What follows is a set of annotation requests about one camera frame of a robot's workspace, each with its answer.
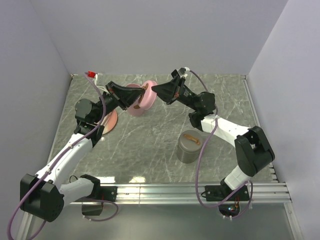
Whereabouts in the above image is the grey cylindrical container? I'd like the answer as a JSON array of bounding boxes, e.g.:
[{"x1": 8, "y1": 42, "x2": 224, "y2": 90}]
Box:
[{"x1": 176, "y1": 130, "x2": 204, "y2": 164}]

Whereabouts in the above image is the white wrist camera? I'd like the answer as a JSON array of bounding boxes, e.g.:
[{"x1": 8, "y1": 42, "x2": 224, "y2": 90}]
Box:
[
  {"x1": 171, "y1": 67, "x2": 190, "y2": 79},
  {"x1": 86, "y1": 71, "x2": 108, "y2": 92}
]

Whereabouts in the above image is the pink cylindrical container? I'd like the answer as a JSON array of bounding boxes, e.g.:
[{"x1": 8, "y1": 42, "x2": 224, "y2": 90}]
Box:
[{"x1": 127, "y1": 83, "x2": 145, "y2": 117}]

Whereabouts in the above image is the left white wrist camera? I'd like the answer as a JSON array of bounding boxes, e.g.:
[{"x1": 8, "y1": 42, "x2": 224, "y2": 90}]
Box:
[{"x1": 86, "y1": 71, "x2": 108, "y2": 92}]

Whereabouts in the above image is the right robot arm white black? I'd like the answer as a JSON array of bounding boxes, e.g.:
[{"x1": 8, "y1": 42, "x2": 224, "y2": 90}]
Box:
[{"x1": 152, "y1": 76, "x2": 275, "y2": 203}]

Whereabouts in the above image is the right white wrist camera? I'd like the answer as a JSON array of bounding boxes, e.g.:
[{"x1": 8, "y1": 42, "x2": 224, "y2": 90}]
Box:
[{"x1": 171, "y1": 67, "x2": 190, "y2": 79}]

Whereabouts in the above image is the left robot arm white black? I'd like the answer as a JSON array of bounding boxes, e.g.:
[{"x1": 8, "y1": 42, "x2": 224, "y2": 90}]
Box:
[{"x1": 19, "y1": 81, "x2": 146, "y2": 222}]

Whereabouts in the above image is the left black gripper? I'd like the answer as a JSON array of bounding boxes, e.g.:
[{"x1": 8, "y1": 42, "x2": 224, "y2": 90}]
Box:
[{"x1": 94, "y1": 81, "x2": 146, "y2": 124}]

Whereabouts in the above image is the pink container lid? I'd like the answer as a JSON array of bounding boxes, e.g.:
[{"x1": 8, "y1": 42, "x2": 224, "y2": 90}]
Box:
[{"x1": 138, "y1": 80, "x2": 157, "y2": 110}]

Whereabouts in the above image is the pink floral plate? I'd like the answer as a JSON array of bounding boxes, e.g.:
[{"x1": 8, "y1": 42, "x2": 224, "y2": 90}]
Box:
[{"x1": 102, "y1": 110, "x2": 118, "y2": 135}]

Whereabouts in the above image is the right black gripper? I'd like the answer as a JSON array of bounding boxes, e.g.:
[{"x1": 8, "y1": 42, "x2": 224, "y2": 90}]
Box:
[{"x1": 150, "y1": 76, "x2": 199, "y2": 112}]

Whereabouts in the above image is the grey container lid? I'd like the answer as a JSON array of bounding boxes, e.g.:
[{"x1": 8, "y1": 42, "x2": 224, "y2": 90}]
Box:
[{"x1": 178, "y1": 130, "x2": 204, "y2": 153}]

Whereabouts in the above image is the aluminium rail frame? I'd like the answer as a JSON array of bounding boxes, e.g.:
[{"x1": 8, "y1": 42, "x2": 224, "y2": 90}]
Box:
[{"x1": 17, "y1": 182, "x2": 304, "y2": 240}]

